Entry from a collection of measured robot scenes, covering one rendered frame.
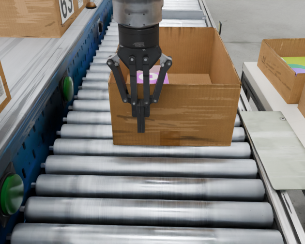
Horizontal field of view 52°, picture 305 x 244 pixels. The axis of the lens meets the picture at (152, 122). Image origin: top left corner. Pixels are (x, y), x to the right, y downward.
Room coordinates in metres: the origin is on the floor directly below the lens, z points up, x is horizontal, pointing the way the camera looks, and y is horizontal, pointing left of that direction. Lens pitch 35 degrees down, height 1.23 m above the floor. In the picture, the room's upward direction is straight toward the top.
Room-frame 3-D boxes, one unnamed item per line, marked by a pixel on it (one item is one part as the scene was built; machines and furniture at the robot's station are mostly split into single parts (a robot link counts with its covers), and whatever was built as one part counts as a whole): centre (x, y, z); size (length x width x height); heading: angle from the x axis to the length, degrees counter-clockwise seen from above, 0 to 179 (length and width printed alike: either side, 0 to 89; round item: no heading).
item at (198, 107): (0.79, -0.05, 0.83); 0.39 x 0.29 x 0.17; 179
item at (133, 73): (0.56, 0.04, 0.95); 0.04 x 0.01 x 0.11; 178
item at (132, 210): (0.41, 0.01, 0.72); 0.52 x 0.05 x 0.05; 88
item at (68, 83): (0.78, 0.23, 0.81); 0.07 x 0.01 x 0.07; 178
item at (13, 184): (0.39, 0.25, 0.81); 0.07 x 0.01 x 0.07; 178
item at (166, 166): (0.54, 0.01, 0.72); 0.52 x 0.05 x 0.05; 88
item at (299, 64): (0.94, -0.48, 0.79); 0.19 x 0.14 x 0.02; 3
